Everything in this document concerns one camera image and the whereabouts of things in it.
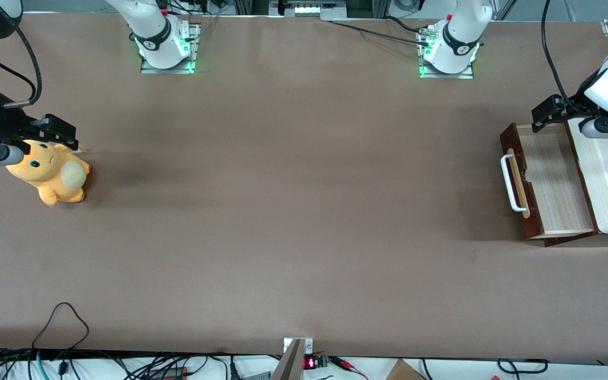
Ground lit power strip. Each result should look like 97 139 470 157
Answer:
270 0 347 19

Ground red clip leads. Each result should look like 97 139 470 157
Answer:
330 356 368 379

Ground orange plush toy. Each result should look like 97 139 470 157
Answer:
6 140 91 207

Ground long black table cable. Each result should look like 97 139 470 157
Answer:
329 20 434 48

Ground brown drawer with white handle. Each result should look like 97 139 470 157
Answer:
499 122 599 241

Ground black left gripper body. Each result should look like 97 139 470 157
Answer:
562 71 603 121

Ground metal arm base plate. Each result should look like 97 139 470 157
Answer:
140 24 202 74
419 26 474 80

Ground black power adapter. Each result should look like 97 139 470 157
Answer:
148 367 188 379

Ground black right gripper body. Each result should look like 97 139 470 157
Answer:
0 92 46 154

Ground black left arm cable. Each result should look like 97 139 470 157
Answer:
540 0 587 114

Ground grey camera mount arm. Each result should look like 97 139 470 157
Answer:
270 339 305 380

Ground black looped cable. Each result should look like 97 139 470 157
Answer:
31 302 90 352

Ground brown cardboard piece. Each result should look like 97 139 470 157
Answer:
385 359 427 380

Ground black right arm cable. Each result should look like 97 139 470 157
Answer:
0 26 43 109

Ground black flat-loop cable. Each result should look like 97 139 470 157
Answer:
497 358 549 375

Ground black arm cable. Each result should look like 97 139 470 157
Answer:
540 0 587 114
0 26 43 109

